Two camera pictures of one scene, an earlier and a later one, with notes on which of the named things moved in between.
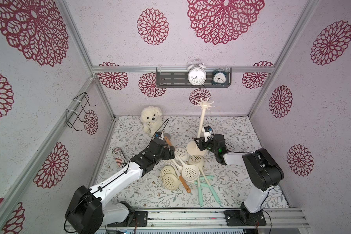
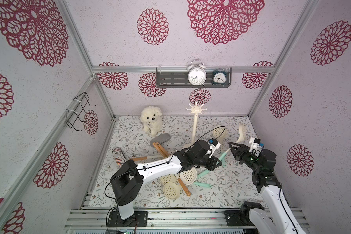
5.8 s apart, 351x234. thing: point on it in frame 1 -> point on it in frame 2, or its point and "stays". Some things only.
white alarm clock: x=197 y=72 stays
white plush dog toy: x=151 y=118 stays
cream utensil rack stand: x=192 y=148 -> x=195 y=109
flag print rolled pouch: x=119 y=157 stays
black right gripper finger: x=201 y=144 -> x=239 y=151
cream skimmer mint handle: x=190 y=172 -> x=220 y=132
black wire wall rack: x=71 y=116 stays
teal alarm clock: x=219 y=78 stays
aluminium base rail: x=199 y=219 stays
